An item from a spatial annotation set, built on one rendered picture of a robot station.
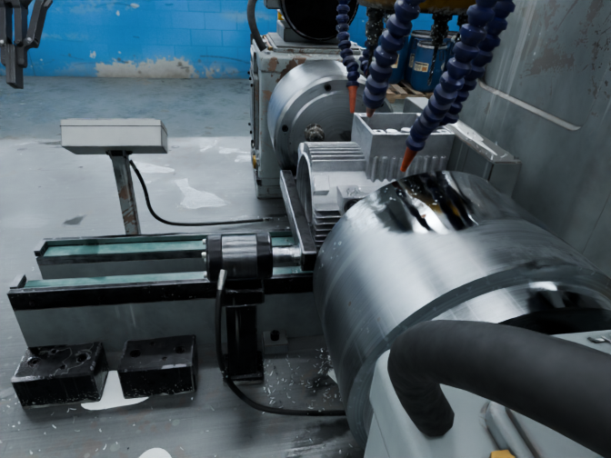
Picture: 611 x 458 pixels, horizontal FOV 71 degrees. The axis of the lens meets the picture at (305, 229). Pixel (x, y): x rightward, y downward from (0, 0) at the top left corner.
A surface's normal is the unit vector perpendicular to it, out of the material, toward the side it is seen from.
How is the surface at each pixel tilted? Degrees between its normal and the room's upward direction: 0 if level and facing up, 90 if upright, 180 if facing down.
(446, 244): 24
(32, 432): 0
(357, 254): 54
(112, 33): 90
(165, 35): 90
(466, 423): 0
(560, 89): 90
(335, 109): 90
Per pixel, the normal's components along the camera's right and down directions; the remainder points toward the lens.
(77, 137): 0.16, -0.03
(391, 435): -0.99, 0.04
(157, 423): 0.05, -0.85
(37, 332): 0.16, 0.52
